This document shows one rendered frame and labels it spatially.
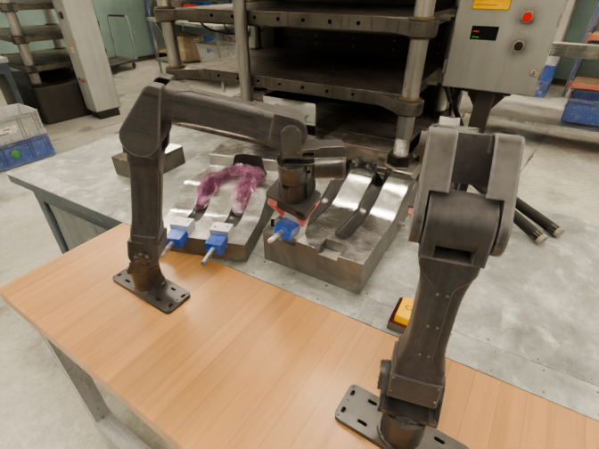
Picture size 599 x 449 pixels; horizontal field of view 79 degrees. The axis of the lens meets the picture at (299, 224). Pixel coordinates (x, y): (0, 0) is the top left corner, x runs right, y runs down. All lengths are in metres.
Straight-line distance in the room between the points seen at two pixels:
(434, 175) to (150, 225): 0.56
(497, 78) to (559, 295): 0.77
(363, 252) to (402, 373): 0.35
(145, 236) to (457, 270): 0.58
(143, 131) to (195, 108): 0.09
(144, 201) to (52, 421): 1.24
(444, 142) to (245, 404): 0.52
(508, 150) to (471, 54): 1.07
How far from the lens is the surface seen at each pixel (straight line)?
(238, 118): 0.64
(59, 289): 1.02
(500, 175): 0.41
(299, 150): 0.64
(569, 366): 0.88
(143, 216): 0.77
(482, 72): 1.48
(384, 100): 1.47
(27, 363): 2.08
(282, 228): 0.80
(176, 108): 0.65
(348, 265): 0.81
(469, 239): 0.40
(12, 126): 4.09
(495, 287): 0.97
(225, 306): 0.83
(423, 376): 0.54
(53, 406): 1.87
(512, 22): 1.46
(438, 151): 0.41
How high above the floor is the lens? 1.39
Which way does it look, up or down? 34 degrees down
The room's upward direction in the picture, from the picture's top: straight up
